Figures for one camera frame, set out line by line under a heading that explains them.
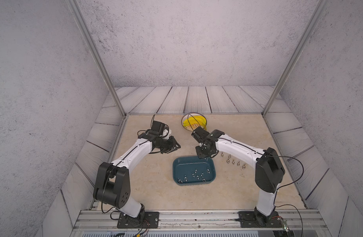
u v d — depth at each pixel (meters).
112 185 0.44
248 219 0.73
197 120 1.14
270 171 0.47
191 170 0.88
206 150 0.79
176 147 0.83
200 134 0.70
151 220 0.73
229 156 0.58
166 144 0.79
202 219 0.75
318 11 0.71
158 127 0.70
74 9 0.70
